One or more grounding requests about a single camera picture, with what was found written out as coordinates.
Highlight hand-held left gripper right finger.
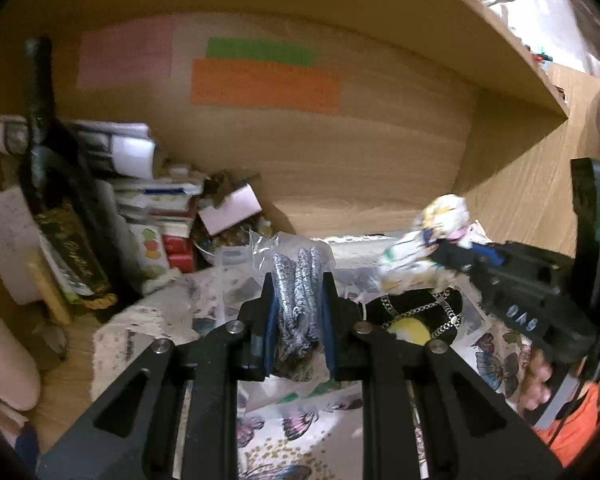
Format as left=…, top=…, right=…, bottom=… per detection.
left=324, top=272, right=564, bottom=480

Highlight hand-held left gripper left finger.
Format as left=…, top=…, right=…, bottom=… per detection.
left=36, top=272, right=277, bottom=480

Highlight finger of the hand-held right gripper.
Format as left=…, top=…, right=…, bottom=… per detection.
left=429, top=242, right=507, bottom=281

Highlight floral printed cloth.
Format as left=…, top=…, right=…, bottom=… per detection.
left=379, top=194, right=492, bottom=295

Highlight grey knit socks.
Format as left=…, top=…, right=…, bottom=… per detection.
left=215, top=229, right=342, bottom=386

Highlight wooden shelf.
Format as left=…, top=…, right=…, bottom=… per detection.
left=0, top=0, right=600, bottom=461

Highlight person's right forearm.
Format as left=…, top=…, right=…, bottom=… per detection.
left=534, top=379, right=600, bottom=467

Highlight person's right hand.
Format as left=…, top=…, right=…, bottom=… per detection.
left=521, top=346, right=557, bottom=412

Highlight yellow ball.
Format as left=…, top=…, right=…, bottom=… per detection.
left=387, top=317, right=432, bottom=347

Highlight butterfly printed cloth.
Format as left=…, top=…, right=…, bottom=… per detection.
left=91, top=240, right=537, bottom=480

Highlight red box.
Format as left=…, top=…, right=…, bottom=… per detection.
left=161, top=234, right=197, bottom=273

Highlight pink cardboard box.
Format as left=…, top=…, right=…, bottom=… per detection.
left=196, top=184, right=264, bottom=235

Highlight fruit printed packet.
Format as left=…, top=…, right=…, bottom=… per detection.
left=129, top=224, right=172, bottom=282

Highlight white striped box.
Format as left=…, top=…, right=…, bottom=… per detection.
left=0, top=114, right=157, bottom=182

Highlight orange paper note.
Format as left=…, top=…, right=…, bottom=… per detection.
left=190, top=58, right=343, bottom=115

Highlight dark glass bottle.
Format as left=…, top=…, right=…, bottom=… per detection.
left=19, top=36, right=120, bottom=312

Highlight pale pink rounded object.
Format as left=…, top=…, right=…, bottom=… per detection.
left=0, top=287, right=42, bottom=412

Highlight green paper note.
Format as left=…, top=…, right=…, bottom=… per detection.
left=205, top=36, right=315, bottom=67

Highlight white foam block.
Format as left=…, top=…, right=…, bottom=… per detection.
left=0, top=186, right=45, bottom=307

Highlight pink paper note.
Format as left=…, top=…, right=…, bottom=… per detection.
left=76, top=16, right=175, bottom=90

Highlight black cloth with chain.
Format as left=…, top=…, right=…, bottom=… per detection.
left=364, top=286, right=465, bottom=347

